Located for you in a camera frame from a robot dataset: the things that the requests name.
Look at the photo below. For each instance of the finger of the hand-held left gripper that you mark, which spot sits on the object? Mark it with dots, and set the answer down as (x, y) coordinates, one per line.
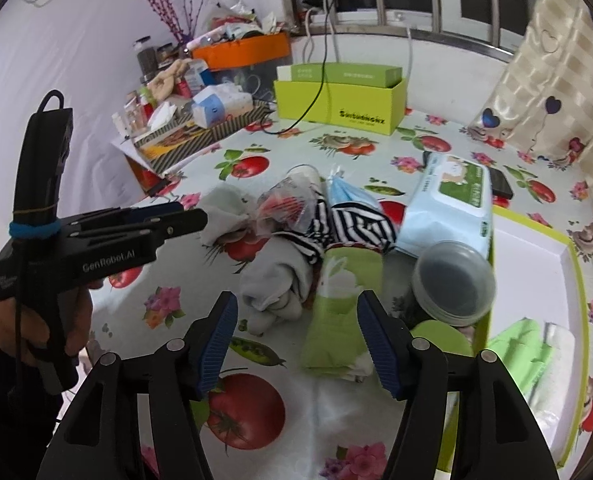
(126, 214)
(176, 224)

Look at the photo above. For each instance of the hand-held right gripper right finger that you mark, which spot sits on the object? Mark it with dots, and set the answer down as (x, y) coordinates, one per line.
(376, 347)

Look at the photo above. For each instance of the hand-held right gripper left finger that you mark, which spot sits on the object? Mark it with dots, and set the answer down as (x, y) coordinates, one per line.
(219, 347)

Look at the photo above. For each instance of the green rabbit print towel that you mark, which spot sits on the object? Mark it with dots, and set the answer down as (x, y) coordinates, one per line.
(339, 310)

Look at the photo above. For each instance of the black white striped cloth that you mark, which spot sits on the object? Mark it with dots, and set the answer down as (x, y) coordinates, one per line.
(356, 227)

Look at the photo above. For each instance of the white box with green rim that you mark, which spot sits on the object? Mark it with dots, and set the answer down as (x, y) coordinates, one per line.
(531, 280)

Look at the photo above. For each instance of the person's left forearm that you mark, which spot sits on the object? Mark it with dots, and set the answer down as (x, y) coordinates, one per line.
(6, 415)

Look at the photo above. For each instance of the person's left hand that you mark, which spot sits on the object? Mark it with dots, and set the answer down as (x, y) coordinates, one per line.
(81, 320)

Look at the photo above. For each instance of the green round lid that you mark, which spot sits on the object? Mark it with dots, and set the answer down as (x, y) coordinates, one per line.
(441, 337)

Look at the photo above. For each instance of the striped tray box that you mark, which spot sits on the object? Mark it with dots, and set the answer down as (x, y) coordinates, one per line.
(196, 142)

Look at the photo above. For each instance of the fruit print tablecloth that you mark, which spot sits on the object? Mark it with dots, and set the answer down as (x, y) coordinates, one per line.
(296, 410)

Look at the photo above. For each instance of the clear round plastic container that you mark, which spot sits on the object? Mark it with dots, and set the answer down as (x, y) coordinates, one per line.
(451, 280)

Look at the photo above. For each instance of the white tissue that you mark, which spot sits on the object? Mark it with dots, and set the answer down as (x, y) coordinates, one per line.
(161, 116)

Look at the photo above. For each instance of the clear plastic bag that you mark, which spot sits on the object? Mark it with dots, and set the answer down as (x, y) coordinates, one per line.
(289, 200)

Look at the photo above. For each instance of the blue white tissue pack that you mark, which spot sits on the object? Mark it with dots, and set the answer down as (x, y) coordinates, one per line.
(221, 105)

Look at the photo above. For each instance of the beige plush toy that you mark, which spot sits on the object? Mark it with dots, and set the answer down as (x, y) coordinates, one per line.
(169, 80)

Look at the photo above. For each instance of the light green cloth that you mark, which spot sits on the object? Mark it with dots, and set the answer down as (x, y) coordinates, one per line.
(518, 350)

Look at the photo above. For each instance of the dark glass jar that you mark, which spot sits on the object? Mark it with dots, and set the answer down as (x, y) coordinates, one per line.
(146, 60)

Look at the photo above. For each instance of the wet wipes pack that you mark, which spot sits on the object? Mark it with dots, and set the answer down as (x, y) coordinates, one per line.
(446, 210)

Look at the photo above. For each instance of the blue face mask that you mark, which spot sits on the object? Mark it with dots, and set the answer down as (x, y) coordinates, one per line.
(349, 190)

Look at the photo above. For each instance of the orange box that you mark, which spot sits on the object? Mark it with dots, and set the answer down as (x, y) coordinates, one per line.
(246, 52)

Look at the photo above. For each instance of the lime green cardboard box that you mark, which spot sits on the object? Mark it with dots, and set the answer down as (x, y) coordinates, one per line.
(346, 110)

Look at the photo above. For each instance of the black phone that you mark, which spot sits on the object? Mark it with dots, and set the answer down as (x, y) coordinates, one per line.
(501, 184)

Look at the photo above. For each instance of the purple flower branches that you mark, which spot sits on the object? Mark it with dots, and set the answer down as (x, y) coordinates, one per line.
(169, 5)

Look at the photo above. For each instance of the clear plastic bottle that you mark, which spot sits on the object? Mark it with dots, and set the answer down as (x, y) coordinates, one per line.
(229, 0)

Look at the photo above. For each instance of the flat dark green box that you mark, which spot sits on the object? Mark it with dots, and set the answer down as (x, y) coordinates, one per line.
(356, 74)

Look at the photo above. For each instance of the beige heart print curtain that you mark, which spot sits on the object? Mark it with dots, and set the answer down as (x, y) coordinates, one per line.
(556, 85)

